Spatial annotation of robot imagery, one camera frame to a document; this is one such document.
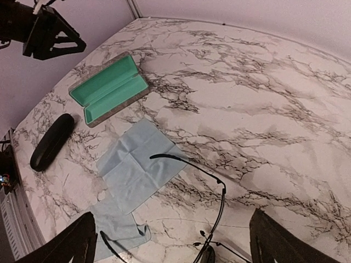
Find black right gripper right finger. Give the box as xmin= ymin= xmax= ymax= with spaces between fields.
xmin=250 ymin=209 xmax=338 ymax=263

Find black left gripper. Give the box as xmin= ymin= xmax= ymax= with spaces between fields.
xmin=21 ymin=7 xmax=87 ymax=59

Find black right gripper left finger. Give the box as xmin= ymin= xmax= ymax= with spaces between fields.
xmin=16 ymin=212 xmax=97 ymax=263

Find grey marbled glasses case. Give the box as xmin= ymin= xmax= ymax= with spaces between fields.
xmin=69 ymin=52 xmax=150 ymax=128

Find light blue cleaning cloth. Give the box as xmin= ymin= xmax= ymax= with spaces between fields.
xmin=97 ymin=119 xmax=187 ymax=214

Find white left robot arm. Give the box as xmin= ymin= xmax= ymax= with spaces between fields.
xmin=1 ymin=1 xmax=86 ymax=60

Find black rimless sunglasses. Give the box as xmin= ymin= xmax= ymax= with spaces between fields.
xmin=193 ymin=230 xmax=251 ymax=262

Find light blue cloth front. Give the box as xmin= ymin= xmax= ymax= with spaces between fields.
xmin=87 ymin=196 xmax=151 ymax=261

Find black glasses case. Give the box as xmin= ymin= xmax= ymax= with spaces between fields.
xmin=30 ymin=113 xmax=75 ymax=172

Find aluminium front rail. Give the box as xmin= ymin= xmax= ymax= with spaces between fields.
xmin=1 ymin=187 xmax=46 ymax=261

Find thin wire-frame glasses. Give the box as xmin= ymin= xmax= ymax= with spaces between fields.
xmin=100 ymin=153 xmax=227 ymax=263

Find aluminium frame post left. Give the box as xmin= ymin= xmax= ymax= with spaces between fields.
xmin=127 ymin=0 xmax=143 ymax=19

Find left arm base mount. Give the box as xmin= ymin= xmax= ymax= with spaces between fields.
xmin=1 ymin=129 xmax=20 ymax=195

